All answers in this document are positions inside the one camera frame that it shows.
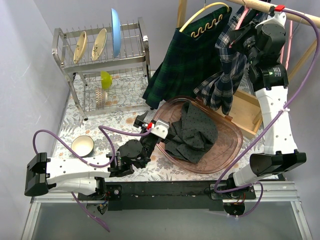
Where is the navy cream plaid skirt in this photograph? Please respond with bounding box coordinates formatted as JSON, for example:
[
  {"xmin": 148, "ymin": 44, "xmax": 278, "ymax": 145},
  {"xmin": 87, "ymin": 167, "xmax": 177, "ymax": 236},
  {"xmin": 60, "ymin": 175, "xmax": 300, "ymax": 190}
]
[{"xmin": 193, "ymin": 6, "xmax": 270, "ymax": 116}]

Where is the cream plate right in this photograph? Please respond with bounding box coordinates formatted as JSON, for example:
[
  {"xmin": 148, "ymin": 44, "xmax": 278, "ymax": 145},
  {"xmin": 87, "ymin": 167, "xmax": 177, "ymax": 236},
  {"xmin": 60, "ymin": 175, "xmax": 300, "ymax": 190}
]
[{"xmin": 91, "ymin": 28, "xmax": 108, "ymax": 61}]

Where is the cream plate left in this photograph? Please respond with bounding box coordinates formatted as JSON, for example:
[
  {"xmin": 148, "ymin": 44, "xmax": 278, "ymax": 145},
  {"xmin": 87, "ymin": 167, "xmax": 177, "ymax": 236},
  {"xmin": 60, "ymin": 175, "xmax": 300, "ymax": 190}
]
[{"xmin": 73, "ymin": 31, "xmax": 88, "ymax": 64}]

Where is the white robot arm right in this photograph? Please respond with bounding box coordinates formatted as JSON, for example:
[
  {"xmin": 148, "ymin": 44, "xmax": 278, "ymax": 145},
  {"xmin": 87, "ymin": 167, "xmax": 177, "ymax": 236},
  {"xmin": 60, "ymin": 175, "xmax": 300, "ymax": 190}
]
[{"xmin": 220, "ymin": 12, "xmax": 307, "ymax": 199}]

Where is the floral table mat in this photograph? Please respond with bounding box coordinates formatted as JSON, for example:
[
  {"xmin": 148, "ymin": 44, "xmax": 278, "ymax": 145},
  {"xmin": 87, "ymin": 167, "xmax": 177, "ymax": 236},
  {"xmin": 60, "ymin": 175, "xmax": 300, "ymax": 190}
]
[{"xmin": 52, "ymin": 73, "xmax": 266, "ymax": 182}]

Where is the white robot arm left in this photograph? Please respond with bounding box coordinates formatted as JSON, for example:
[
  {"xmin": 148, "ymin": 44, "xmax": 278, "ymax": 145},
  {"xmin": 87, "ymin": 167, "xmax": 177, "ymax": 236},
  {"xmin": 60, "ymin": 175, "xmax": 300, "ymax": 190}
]
[{"xmin": 24, "ymin": 114, "xmax": 171, "ymax": 200}]

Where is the steel dish rack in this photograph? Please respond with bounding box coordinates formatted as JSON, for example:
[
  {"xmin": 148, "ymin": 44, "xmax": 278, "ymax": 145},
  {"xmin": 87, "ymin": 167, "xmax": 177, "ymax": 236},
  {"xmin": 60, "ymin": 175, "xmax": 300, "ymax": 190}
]
[{"xmin": 52, "ymin": 17, "xmax": 151, "ymax": 121}]

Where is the yellow hanger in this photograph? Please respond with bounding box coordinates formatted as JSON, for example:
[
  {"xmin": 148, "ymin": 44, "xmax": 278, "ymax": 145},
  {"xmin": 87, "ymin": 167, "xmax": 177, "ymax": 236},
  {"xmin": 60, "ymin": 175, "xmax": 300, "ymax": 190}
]
[{"xmin": 177, "ymin": 1, "xmax": 232, "ymax": 39}]

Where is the patterned cup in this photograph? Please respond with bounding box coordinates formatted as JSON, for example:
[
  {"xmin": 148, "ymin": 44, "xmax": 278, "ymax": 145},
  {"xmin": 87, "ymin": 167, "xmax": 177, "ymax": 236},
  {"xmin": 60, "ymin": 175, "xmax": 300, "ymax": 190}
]
[{"xmin": 95, "ymin": 87, "xmax": 108, "ymax": 109}]

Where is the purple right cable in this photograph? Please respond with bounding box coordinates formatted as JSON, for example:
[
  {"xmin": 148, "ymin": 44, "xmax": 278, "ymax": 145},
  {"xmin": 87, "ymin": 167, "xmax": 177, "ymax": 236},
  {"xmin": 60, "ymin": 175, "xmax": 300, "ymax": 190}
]
[{"xmin": 213, "ymin": 7, "xmax": 316, "ymax": 217}]

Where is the yellow-green bowl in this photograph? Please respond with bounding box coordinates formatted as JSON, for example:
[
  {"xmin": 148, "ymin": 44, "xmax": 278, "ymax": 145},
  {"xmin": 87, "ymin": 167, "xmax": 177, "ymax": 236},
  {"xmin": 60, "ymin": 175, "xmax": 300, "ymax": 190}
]
[{"xmin": 100, "ymin": 71, "xmax": 113, "ymax": 90}]

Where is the cream plate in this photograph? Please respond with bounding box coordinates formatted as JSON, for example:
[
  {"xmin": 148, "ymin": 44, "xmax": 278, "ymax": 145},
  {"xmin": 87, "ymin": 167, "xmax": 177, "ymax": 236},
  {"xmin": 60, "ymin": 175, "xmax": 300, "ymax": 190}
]
[
  {"xmin": 91, "ymin": 28, "xmax": 108, "ymax": 61},
  {"xmin": 73, "ymin": 31, "xmax": 88, "ymax": 64}
]

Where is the cream bowl dark rim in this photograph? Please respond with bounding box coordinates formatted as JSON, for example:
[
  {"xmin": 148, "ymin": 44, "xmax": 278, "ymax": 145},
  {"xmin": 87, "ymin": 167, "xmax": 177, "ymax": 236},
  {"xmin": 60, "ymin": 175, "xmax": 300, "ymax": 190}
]
[{"xmin": 71, "ymin": 135, "xmax": 95, "ymax": 158}]

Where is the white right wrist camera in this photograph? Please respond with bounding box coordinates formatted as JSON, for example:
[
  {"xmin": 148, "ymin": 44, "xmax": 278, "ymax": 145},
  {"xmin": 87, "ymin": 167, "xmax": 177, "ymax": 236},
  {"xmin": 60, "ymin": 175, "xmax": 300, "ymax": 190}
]
[{"xmin": 267, "ymin": 5, "xmax": 287, "ymax": 27}]

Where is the blue plate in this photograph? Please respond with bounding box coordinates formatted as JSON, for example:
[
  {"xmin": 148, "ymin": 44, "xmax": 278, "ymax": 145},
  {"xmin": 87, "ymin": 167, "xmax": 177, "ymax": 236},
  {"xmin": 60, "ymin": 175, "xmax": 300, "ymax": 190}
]
[{"xmin": 111, "ymin": 8, "xmax": 122, "ymax": 58}]

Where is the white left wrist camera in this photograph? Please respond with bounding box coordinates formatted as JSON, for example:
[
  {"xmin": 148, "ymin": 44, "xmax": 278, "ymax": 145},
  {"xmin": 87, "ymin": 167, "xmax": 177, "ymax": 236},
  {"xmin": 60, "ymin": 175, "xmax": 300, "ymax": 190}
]
[{"xmin": 146, "ymin": 119, "xmax": 170, "ymax": 139}]

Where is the wooden clothes rack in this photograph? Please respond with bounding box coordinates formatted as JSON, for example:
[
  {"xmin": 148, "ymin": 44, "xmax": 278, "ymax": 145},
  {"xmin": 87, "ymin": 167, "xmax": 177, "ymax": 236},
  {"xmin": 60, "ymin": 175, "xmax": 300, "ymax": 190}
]
[{"xmin": 177, "ymin": 0, "xmax": 320, "ymax": 139}]

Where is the purple cable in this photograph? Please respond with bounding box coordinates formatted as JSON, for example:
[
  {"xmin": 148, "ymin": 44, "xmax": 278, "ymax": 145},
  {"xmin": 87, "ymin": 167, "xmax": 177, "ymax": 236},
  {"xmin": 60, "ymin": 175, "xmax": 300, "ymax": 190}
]
[
  {"xmin": 33, "ymin": 125, "xmax": 151, "ymax": 232},
  {"xmin": 213, "ymin": 7, "xmax": 316, "ymax": 217}
]

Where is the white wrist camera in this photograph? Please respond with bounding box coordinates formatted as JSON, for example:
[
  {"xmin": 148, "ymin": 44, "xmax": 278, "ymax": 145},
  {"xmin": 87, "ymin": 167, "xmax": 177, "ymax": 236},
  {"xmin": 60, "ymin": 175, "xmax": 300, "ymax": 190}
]
[
  {"xmin": 267, "ymin": 5, "xmax": 287, "ymax": 27},
  {"xmin": 146, "ymin": 119, "xmax": 170, "ymax": 139}
]

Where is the pink wavy hanger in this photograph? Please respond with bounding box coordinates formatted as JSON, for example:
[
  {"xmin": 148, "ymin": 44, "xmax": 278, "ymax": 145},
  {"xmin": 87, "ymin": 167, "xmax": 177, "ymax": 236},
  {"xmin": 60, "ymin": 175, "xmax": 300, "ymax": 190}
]
[{"xmin": 229, "ymin": 6, "xmax": 250, "ymax": 48}]

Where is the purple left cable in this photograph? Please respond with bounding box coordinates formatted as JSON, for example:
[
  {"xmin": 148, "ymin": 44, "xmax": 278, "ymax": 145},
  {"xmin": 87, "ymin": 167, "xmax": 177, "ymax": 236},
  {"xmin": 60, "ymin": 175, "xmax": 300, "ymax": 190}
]
[{"xmin": 33, "ymin": 125, "xmax": 151, "ymax": 232}]

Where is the pink transparent tray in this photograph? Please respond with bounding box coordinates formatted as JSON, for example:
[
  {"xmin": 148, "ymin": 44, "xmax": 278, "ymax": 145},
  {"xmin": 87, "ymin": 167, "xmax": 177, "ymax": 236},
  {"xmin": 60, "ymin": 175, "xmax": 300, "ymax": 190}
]
[{"xmin": 153, "ymin": 96, "xmax": 243, "ymax": 174}]

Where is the grey dotted skirt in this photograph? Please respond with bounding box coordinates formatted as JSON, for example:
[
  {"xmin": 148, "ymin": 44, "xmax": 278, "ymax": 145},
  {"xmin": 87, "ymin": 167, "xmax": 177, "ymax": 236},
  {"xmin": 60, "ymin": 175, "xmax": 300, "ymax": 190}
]
[{"xmin": 165, "ymin": 101, "xmax": 218, "ymax": 164}]

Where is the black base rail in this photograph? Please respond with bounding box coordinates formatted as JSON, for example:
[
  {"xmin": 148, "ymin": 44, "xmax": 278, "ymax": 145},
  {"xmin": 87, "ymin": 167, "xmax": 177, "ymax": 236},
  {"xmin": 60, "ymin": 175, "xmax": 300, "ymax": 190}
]
[{"xmin": 77, "ymin": 180, "xmax": 257, "ymax": 213}]

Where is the green tartan skirt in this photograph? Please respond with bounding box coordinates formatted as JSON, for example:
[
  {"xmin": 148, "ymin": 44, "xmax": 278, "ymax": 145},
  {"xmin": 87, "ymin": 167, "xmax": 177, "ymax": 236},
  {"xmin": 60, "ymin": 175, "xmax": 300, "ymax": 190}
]
[{"xmin": 142, "ymin": 6, "xmax": 232, "ymax": 109}]

